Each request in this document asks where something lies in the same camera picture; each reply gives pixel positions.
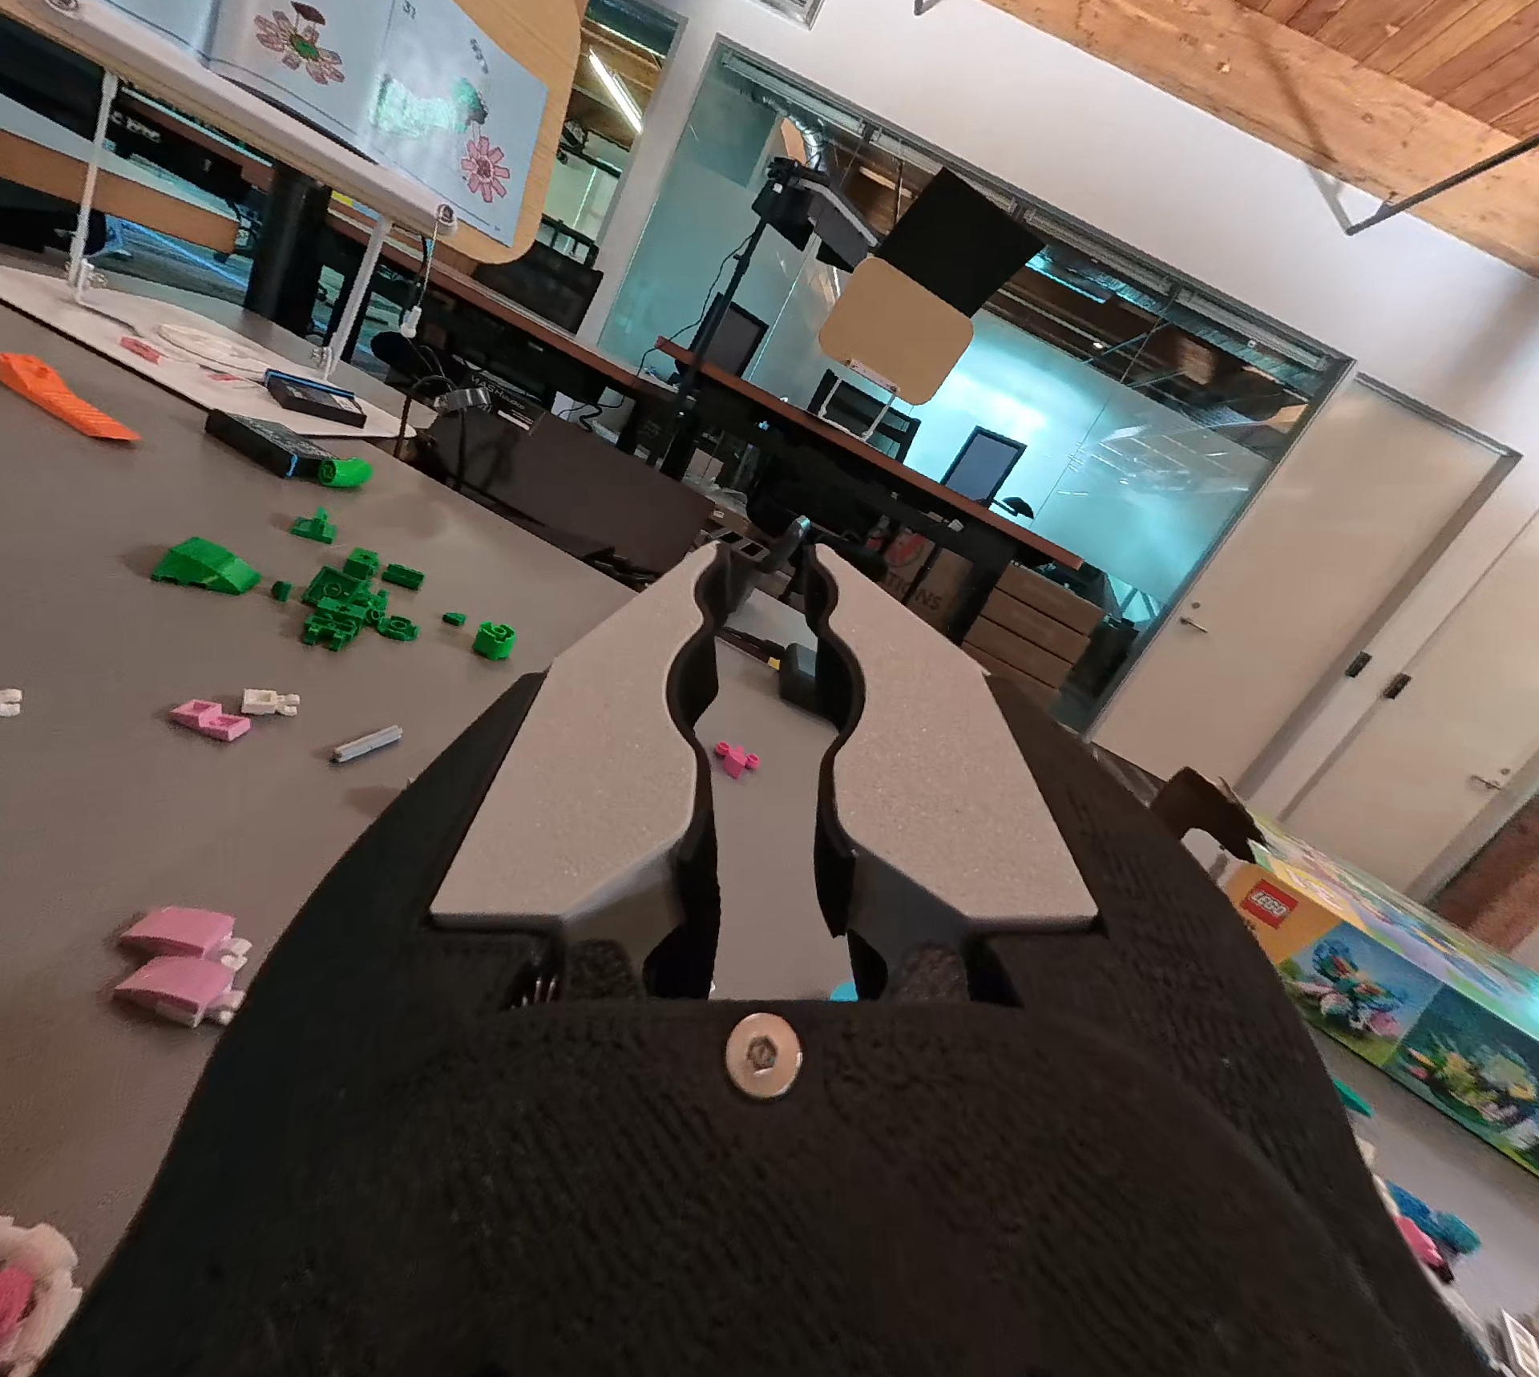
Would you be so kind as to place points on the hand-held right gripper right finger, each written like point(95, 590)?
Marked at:
point(951, 790)

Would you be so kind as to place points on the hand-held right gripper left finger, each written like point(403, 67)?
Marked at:
point(579, 753)

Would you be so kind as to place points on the white pink brick flower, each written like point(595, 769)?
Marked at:
point(29, 1292)

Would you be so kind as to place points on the wooden background desk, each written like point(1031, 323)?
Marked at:
point(843, 429)

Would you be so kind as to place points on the grey desk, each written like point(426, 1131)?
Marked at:
point(107, 605)

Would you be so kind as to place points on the wooden neighbouring desk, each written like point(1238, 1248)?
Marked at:
point(120, 195)

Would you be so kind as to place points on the magenta brick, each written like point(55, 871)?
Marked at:
point(733, 757)

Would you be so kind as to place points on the black power adapter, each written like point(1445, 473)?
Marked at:
point(806, 676)

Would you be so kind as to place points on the yellow tape strip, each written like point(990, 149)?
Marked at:
point(751, 654)

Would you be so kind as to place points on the grey bar brick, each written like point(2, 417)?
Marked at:
point(364, 741)

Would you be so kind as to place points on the computer monitor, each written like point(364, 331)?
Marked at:
point(733, 338)
point(982, 467)

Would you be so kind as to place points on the green curved brick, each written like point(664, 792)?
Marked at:
point(349, 468)

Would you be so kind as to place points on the glass partition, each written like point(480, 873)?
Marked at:
point(1141, 467)

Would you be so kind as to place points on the white door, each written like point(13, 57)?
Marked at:
point(1302, 605)
point(1443, 753)

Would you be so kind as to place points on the group of green bricks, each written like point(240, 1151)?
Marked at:
point(208, 568)

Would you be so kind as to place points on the pink petal brick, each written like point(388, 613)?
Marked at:
point(174, 990)
point(181, 931)

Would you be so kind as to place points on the black box blue trim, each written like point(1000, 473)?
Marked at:
point(261, 438)
point(313, 399)

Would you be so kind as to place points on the colourful toy brick box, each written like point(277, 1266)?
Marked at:
point(1417, 993)

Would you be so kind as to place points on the black panel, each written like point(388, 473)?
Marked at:
point(953, 245)

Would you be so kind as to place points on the orange brick separator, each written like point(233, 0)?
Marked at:
point(60, 392)

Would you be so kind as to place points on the pile of colourful bricks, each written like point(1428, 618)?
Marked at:
point(1423, 1234)

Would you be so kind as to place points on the camera on stand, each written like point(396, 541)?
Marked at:
point(806, 207)

